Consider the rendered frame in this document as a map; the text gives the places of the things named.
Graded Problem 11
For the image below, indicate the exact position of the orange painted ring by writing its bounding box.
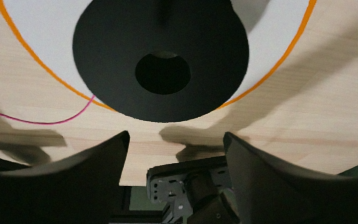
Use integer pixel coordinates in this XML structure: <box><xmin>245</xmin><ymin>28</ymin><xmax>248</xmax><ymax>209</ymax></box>
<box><xmin>0</xmin><ymin>0</ymin><xmax>317</xmax><ymax>112</ymax></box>

